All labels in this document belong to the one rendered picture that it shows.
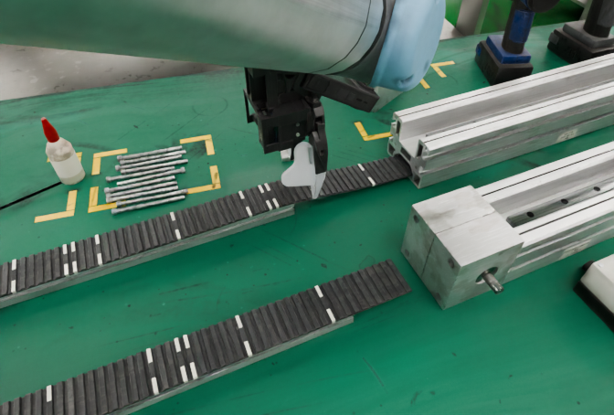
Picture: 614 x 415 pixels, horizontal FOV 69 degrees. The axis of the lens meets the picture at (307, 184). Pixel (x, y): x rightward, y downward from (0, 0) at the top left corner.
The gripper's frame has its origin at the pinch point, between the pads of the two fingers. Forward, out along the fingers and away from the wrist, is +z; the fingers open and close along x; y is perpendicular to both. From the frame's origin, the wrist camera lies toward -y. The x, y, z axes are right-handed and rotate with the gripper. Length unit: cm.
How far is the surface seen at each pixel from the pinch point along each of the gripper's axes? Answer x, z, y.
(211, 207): -1.1, 2.6, 14.4
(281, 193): 0.4, 2.6, 4.2
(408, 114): -3.1, -2.6, -18.7
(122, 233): -0.8, 2.3, 26.5
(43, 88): -152, 62, 58
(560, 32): -20, 1, -69
